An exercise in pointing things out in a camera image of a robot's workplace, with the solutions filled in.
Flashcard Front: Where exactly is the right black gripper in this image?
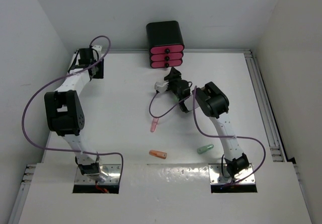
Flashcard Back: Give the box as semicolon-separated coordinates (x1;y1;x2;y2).
164;67;183;101

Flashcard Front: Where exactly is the pink drawer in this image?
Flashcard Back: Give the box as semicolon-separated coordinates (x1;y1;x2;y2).
150;44;184;55
150;59;183;68
150;52;184;62

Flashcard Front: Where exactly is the pink top drawer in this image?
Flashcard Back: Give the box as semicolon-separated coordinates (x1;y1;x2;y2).
150;44;184;55

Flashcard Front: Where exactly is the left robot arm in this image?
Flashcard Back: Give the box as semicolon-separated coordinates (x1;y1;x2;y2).
44;45;104;179

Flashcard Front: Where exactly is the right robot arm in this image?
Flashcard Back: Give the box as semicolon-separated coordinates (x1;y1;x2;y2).
164;67;249;178

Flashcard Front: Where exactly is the pink bottom drawer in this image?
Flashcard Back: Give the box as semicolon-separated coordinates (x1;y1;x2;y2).
150;59;183;68

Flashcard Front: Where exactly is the black drawer cabinet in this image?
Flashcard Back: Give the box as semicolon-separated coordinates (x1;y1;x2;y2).
146;21;185;64

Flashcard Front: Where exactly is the pink highlighter pen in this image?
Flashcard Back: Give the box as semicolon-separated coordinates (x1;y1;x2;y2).
150;118;159;132

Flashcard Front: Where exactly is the green highlighter pen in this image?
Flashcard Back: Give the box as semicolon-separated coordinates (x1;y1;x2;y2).
197;144;214;155

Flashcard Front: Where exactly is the orange highlighter pen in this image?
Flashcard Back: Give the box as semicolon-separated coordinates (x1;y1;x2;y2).
149;150;167;159

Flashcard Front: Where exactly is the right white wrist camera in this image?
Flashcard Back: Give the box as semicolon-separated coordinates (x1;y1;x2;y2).
154;81;169;93

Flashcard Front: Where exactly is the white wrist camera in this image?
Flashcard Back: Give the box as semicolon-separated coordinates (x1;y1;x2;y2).
154;81;169;93
92;45;102;55

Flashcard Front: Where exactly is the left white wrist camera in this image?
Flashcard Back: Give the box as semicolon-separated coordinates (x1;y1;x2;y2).
92;45;102;55

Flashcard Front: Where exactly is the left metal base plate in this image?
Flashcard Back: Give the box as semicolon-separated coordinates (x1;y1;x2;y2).
74;164;121;185

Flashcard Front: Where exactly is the metal base plate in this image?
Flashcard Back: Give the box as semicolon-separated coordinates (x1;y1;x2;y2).
208;164;256;186
74;164;121;185

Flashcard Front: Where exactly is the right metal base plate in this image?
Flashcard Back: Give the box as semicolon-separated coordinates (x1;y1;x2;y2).
208;164;256;186

